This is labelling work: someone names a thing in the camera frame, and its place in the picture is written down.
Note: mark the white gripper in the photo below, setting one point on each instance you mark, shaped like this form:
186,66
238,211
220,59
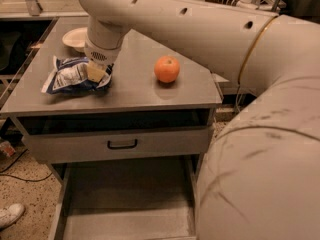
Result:
100,55

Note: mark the blue chip bag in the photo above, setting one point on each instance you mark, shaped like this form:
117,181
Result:
69,75

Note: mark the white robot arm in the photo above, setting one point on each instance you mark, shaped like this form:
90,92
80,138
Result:
260,178

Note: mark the grey top drawer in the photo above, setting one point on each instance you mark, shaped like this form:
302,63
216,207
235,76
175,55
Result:
122,135

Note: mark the grey metal drawer cabinet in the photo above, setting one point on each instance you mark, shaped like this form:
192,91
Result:
134,88

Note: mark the open grey middle drawer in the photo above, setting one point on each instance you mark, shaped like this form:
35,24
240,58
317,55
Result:
134,199

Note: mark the white bowl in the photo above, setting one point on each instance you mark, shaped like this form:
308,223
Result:
75,39

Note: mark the orange fruit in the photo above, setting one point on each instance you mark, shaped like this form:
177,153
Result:
167,69

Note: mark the small red white package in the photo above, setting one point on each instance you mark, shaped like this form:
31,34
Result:
6,149

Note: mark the white sneaker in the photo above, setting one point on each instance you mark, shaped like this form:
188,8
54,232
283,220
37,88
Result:
11,214

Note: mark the dark cabinet right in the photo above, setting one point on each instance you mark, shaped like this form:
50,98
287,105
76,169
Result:
304,9

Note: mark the black drawer handle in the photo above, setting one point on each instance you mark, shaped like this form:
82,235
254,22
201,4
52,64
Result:
122,144

